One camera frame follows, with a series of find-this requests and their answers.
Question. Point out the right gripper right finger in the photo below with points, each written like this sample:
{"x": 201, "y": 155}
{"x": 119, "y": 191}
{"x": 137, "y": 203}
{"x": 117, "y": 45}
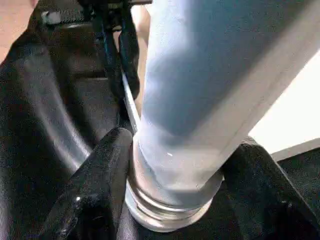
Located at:
{"x": 270, "y": 200}

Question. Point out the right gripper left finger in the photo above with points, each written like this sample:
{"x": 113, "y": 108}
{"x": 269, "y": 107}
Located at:
{"x": 90, "y": 195}

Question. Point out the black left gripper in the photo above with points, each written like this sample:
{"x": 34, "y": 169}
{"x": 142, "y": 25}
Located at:
{"x": 95, "y": 10}

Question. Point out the white plastic table top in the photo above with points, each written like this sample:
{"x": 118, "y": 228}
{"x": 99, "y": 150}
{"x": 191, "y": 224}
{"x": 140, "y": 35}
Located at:
{"x": 300, "y": 115}

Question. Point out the white plastic table leg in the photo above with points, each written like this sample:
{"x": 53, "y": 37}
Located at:
{"x": 210, "y": 100}

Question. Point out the black work surface mat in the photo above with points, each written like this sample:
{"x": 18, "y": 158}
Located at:
{"x": 45, "y": 125}

